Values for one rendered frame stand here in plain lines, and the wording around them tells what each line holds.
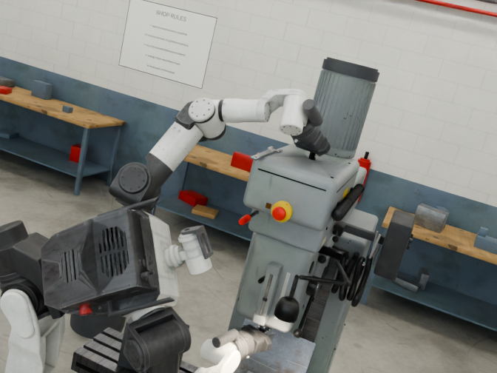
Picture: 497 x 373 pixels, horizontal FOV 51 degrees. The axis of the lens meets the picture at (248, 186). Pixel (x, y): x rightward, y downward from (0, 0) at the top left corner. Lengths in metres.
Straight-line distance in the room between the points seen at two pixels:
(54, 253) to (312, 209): 0.71
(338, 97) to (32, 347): 1.22
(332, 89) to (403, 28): 4.09
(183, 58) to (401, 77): 2.57
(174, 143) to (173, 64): 5.11
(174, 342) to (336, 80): 1.00
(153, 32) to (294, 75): 1.87
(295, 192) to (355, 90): 0.49
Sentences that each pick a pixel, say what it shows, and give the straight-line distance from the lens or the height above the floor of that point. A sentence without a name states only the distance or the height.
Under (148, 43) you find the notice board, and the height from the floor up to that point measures 1.89.
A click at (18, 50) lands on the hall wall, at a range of 7.99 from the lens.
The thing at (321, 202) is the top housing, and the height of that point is 1.82.
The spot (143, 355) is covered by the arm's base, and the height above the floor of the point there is 1.41.
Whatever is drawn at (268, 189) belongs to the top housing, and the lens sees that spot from 1.52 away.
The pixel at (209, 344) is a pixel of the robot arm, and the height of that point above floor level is 1.26.
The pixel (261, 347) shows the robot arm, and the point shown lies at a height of 1.23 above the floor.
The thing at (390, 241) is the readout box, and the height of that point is 1.65.
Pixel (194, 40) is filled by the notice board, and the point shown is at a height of 2.06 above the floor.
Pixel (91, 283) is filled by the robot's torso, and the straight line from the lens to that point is 1.35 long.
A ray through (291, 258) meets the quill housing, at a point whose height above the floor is 1.58.
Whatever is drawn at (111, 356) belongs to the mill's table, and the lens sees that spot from 2.21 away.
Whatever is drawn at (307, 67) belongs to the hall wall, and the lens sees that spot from 6.01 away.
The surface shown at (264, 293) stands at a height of 1.45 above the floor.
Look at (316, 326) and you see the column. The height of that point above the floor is 1.15.
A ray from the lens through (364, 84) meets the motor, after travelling 1.84.
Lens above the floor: 2.19
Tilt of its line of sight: 15 degrees down
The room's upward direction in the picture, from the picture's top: 14 degrees clockwise
